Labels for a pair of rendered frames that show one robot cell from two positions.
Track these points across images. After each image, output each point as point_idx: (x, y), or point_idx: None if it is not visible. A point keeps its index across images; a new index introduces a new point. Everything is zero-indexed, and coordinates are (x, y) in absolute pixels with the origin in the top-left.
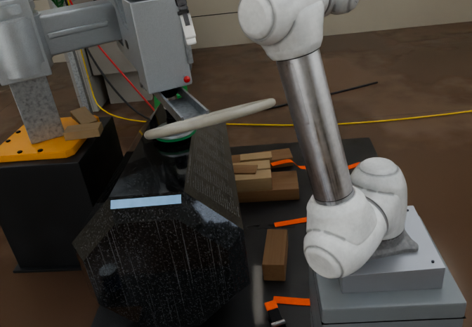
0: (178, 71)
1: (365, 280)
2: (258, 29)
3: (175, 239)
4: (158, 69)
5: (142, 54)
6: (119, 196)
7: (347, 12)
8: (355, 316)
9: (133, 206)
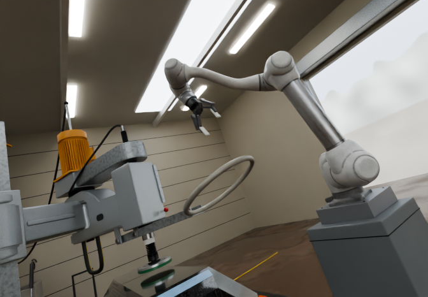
0: (157, 207)
1: (375, 202)
2: (286, 60)
3: None
4: (146, 206)
5: (137, 194)
6: (156, 292)
7: None
8: (393, 221)
9: (175, 295)
